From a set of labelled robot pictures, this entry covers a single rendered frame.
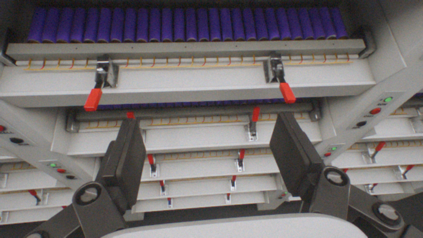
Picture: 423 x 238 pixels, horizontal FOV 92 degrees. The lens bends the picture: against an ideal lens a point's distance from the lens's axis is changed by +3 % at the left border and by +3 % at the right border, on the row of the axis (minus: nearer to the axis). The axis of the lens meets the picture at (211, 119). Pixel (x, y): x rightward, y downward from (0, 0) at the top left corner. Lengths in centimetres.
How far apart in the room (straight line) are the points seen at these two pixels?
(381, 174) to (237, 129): 76
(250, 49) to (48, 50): 31
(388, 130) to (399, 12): 33
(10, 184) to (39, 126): 38
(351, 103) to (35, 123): 61
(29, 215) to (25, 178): 45
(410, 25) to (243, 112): 31
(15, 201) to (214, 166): 74
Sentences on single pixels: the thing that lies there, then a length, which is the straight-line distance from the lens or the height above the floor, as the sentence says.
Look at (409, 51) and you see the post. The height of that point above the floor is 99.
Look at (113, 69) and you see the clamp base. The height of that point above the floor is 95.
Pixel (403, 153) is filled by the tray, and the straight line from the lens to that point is 96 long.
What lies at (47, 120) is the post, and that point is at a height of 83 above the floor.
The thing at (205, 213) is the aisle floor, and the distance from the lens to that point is 119.
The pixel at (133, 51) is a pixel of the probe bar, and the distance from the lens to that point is 35.
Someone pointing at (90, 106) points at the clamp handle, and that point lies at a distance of 30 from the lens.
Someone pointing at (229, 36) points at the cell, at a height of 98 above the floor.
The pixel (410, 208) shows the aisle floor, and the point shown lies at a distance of 165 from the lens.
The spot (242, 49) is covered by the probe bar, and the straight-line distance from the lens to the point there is 35.
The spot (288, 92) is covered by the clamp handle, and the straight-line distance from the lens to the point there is 31.
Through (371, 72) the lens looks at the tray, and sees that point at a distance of 46.
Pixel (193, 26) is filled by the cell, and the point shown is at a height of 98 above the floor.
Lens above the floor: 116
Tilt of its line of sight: 53 degrees down
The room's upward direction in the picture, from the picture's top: 3 degrees clockwise
